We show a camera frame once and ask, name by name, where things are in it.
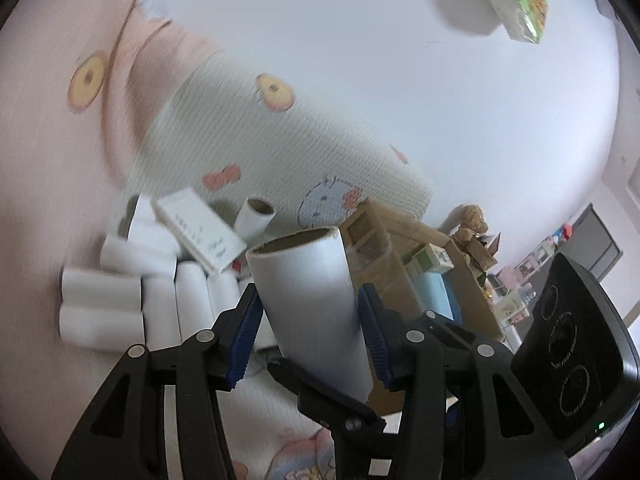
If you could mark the pile of white tubes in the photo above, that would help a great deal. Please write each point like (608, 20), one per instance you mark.
(125, 285)

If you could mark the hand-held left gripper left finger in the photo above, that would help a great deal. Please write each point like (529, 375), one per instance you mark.
(245, 332)

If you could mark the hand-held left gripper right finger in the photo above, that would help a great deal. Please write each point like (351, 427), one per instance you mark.
(375, 342)

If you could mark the grey cabinet door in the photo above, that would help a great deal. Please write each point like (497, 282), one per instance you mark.
(595, 240)

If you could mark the green white small box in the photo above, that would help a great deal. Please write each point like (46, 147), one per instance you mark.
(430, 259)

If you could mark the pink cartoon printed mat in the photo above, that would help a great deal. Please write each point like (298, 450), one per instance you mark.
(325, 135)

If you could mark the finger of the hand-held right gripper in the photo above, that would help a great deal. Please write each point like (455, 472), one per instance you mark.
(325, 397)

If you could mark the brown cardboard box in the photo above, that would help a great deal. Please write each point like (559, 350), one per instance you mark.
(470, 300)

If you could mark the green printed carton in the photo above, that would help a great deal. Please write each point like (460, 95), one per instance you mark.
(517, 5)

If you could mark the white cardboard tube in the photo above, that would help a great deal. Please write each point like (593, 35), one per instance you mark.
(252, 222)
(310, 310)

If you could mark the red small toy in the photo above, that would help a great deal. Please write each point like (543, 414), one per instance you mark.
(567, 232)

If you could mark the pink small container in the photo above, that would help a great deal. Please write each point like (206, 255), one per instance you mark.
(507, 278)

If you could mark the pale blue bin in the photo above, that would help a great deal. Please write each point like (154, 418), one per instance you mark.
(435, 297)

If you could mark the brown plush bear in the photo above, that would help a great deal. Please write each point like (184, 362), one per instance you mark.
(470, 220)

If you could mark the white paper notepad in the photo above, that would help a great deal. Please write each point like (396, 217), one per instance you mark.
(200, 230)

